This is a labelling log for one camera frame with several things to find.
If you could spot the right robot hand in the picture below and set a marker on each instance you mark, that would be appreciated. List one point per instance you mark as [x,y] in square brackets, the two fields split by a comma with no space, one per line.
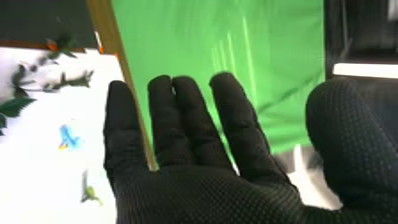
[202,196]

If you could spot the yellow-green sprig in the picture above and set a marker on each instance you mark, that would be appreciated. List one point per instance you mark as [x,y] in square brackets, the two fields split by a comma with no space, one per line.
[90,193]

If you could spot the white sheet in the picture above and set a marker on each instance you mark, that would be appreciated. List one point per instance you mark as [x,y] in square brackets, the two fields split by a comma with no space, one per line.
[42,166]

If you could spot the blue flower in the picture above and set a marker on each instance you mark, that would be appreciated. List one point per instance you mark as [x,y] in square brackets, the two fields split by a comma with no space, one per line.
[68,137]

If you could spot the leafy green sprig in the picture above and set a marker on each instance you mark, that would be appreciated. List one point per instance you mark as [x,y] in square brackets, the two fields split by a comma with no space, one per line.
[15,106]

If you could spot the dark mat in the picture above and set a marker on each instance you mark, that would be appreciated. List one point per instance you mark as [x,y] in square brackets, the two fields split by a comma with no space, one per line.
[29,20]

